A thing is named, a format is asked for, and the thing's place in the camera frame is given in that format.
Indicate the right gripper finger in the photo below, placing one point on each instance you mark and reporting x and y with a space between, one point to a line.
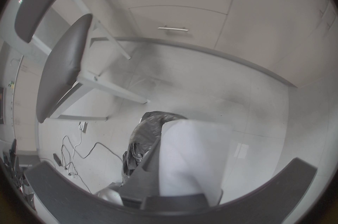
142 178

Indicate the black plastic bag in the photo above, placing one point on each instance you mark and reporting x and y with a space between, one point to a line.
142 138

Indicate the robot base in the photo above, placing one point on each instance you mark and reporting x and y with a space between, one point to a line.
109 195

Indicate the black power adapter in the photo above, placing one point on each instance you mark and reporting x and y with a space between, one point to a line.
57 159

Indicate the grey padded chair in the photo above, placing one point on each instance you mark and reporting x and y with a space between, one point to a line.
63 64

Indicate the beige cabinet with drawers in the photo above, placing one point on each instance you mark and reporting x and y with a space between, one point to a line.
264 19

